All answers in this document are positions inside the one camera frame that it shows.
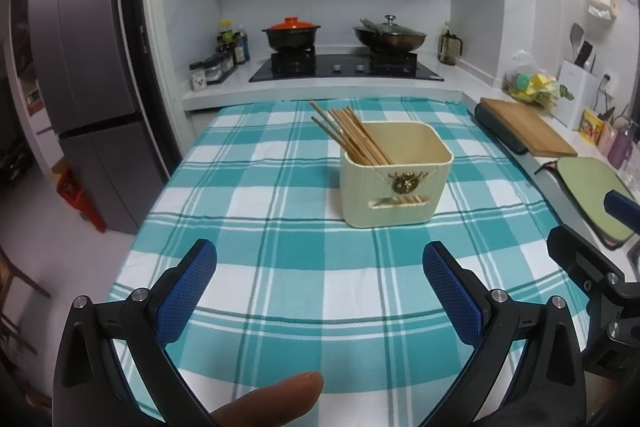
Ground white knife block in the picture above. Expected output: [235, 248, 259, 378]
[552, 59, 600, 130]

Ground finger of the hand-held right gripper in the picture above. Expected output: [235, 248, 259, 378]
[605, 189, 640, 234]
[547, 225, 640, 308]

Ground grey refrigerator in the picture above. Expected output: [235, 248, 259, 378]
[27, 0, 168, 235]

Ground dark wooden chair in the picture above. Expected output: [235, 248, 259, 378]
[0, 247, 51, 358]

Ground cream utensil holder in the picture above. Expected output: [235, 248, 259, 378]
[340, 121, 454, 228]

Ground purple bottle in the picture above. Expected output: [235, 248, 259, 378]
[607, 119, 637, 170]

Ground black gas stove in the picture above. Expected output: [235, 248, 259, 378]
[248, 44, 445, 82]

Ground dark shelf unit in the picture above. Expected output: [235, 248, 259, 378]
[10, 0, 43, 142]

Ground teal checked tablecloth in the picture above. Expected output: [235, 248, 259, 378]
[107, 99, 591, 427]

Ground dark sauce bottle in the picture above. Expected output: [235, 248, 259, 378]
[232, 25, 250, 65]

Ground wooden cutting board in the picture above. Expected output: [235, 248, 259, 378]
[480, 97, 578, 158]

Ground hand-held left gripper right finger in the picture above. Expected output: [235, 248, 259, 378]
[422, 241, 586, 427]

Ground plastic bag colourful contents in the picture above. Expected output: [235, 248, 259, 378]
[502, 51, 563, 108]

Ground dark glass jug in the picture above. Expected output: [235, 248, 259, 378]
[438, 21, 465, 66]

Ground green mat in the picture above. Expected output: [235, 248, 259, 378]
[534, 159, 631, 253]

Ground pink cup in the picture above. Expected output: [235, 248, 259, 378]
[597, 122, 621, 158]

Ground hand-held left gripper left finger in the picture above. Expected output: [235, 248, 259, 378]
[52, 238, 221, 427]

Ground green cutting board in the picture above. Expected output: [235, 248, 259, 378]
[556, 156, 638, 244]

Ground black pot orange lid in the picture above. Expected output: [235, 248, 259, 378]
[261, 17, 322, 54]

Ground wok with glass lid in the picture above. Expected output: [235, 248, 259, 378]
[353, 15, 428, 52]

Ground red crate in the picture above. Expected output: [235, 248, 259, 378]
[55, 167, 108, 233]

